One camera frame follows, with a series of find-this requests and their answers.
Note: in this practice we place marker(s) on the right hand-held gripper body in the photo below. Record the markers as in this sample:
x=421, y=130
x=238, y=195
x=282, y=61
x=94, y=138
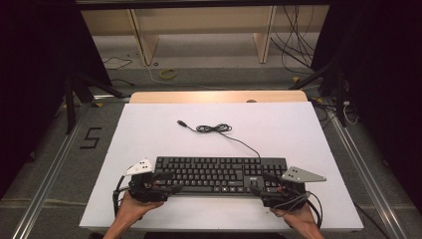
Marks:
x=298, y=176

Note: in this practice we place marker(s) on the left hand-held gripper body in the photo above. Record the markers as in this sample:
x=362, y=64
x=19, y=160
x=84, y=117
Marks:
x=146, y=191

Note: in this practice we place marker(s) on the black keyboard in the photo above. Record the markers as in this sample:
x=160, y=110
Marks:
x=212, y=172

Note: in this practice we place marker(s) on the person's left hand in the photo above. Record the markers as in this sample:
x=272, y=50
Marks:
x=132, y=209

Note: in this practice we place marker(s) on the person's right hand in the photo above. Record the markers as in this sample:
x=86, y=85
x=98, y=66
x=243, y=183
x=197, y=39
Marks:
x=298, y=217

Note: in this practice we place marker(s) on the white foam board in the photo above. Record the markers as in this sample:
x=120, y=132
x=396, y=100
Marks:
x=282, y=139

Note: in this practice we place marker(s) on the person's dark sleeve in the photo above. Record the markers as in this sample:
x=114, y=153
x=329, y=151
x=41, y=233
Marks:
x=95, y=236

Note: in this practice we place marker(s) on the black tripod stand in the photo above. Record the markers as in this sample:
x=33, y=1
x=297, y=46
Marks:
x=70, y=109
x=339, y=99

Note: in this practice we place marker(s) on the wooden table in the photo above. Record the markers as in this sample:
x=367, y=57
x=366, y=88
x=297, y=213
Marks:
x=199, y=97

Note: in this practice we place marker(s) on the yellow tape roll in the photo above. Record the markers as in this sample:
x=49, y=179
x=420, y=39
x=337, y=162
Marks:
x=168, y=74

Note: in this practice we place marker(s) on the light wooden bench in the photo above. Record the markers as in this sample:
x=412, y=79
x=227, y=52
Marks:
x=149, y=43

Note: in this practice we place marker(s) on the black curtain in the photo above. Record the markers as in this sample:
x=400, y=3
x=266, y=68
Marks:
x=33, y=66
x=381, y=66

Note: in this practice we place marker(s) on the aluminium floor rail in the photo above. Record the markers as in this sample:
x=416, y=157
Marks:
x=365, y=172
x=49, y=172

